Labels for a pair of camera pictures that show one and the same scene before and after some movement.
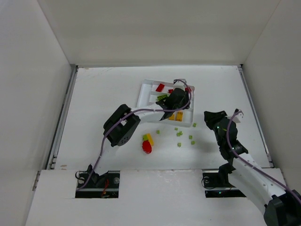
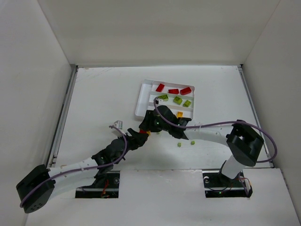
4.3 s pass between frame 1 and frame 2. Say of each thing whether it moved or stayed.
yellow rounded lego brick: stayed
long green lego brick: stayed
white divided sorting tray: stayed
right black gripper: moved
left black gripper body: moved
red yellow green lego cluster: moved
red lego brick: stayed
